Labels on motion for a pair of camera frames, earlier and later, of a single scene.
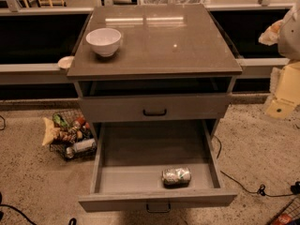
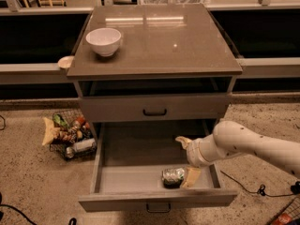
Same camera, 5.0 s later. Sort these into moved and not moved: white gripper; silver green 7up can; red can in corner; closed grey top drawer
Moved: white gripper
Not moved: red can in corner; silver green 7up can; closed grey top drawer
